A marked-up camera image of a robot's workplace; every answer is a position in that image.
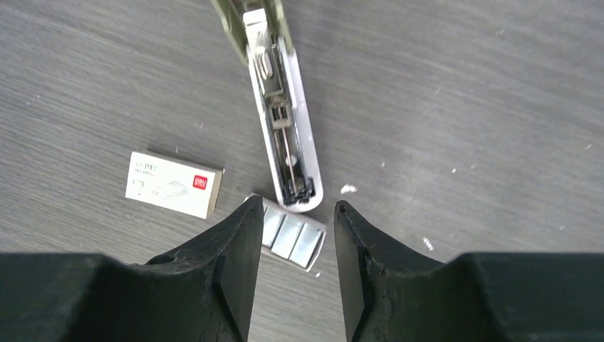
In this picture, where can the white staple box sleeve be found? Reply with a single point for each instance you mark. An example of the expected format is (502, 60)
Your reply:
(176, 185)

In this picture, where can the white and green stapler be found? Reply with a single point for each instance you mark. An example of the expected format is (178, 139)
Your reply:
(260, 35)

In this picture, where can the staple tray with staples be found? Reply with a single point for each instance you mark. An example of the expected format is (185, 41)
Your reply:
(292, 238)

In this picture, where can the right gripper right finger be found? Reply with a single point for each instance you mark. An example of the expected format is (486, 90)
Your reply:
(390, 292)

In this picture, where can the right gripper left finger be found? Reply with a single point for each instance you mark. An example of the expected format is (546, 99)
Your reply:
(202, 290)

